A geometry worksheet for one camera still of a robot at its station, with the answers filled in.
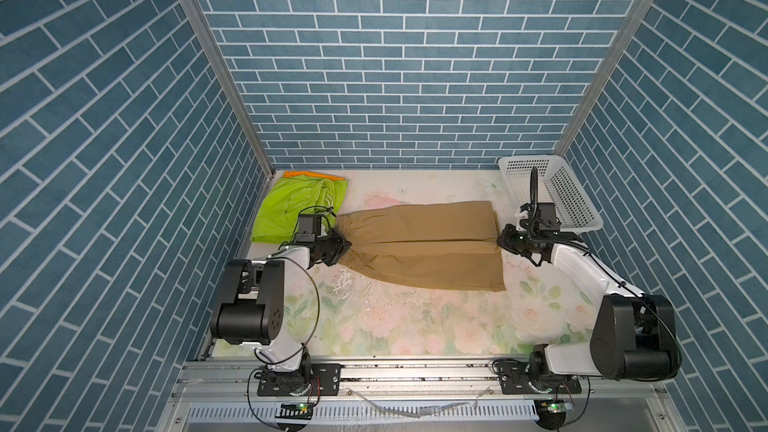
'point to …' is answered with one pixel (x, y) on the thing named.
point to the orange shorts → (313, 174)
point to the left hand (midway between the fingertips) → (352, 239)
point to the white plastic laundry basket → (557, 183)
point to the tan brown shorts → (447, 245)
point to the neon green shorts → (297, 195)
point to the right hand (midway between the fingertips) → (497, 234)
